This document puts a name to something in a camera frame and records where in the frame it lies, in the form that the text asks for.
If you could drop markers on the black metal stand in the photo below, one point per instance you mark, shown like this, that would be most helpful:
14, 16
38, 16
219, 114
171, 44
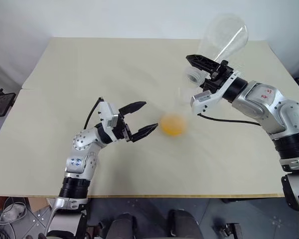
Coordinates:
0, 102

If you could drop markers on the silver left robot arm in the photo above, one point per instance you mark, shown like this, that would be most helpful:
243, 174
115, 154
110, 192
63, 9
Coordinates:
82, 154

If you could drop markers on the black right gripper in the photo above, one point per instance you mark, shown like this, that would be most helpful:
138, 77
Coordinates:
218, 79

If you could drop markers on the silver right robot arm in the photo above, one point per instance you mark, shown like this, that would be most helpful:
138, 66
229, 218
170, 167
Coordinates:
276, 109

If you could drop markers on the clear cup with orange liquid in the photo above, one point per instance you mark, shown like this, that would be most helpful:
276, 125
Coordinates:
173, 124

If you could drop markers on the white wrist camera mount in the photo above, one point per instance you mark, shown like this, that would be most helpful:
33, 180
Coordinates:
201, 99
107, 113

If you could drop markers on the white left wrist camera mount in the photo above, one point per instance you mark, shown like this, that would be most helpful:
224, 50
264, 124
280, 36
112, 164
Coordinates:
107, 113

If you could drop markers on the large clear plastic bottle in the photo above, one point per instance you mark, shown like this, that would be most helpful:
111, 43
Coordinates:
221, 35

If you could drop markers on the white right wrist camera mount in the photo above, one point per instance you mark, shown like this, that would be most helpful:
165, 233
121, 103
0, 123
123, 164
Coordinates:
201, 99

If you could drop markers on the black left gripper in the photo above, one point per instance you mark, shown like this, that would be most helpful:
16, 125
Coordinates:
120, 129

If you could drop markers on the dark rounded shape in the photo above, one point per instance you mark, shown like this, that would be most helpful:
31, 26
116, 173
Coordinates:
124, 226
183, 224

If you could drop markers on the brown cardboard box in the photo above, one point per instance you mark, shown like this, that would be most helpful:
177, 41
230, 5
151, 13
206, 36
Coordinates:
36, 203

